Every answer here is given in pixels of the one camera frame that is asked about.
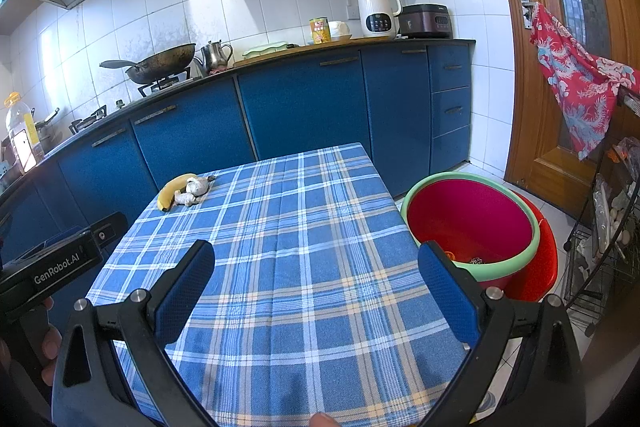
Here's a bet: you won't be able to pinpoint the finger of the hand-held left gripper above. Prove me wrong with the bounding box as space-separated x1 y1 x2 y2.
90 213 127 258

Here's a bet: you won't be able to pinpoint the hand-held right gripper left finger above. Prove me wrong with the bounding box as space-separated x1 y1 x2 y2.
51 239 216 427

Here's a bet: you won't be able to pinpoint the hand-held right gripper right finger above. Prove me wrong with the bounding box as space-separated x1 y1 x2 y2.
417 241 586 427

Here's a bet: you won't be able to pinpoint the red bucket with green rim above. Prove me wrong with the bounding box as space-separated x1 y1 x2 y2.
401 172 542 290

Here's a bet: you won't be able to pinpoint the person's left hand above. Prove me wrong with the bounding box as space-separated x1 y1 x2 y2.
40 297 63 387

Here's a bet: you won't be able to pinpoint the person's right hand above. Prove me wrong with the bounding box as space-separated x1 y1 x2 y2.
309 412 346 427

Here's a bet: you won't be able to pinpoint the yellow banana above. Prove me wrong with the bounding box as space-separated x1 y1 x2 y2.
157 173 199 212

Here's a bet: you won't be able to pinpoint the red plastic stool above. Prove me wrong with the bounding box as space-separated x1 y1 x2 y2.
505 189 559 303

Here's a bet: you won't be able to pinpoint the blue plaid tablecloth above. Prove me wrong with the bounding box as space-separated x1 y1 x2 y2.
86 142 476 427

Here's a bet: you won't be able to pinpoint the metal pot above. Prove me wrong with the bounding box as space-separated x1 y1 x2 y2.
31 107 62 152

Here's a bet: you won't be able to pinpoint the cooking oil bottle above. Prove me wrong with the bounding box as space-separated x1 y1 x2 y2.
5 92 47 172

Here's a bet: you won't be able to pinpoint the gas stove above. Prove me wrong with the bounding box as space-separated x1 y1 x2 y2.
69 74 193 136

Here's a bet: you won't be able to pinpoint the wooden door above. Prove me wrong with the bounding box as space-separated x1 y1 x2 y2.
480 0 640 218

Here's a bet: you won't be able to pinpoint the black wok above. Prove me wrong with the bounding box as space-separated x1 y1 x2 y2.
99 43 197 85

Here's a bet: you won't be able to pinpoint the metal teapot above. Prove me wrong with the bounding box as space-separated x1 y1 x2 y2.
194 40 234 74

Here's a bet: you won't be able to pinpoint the blue base cabinets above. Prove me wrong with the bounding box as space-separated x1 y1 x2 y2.
0 39 473 268

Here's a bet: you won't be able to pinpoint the green tray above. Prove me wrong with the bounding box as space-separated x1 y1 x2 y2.
242 42 292 58

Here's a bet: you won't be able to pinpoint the red floral cloth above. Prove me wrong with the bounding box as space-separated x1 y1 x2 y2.
529 2 640 162

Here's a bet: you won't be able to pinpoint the black rice cooker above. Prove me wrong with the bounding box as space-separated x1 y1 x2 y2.
397 4 454 40

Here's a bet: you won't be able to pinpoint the white soy milk maker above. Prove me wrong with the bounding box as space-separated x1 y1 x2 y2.
350 0 403 39

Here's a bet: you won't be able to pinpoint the black wire rack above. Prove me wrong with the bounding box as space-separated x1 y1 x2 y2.
562 92 640 338

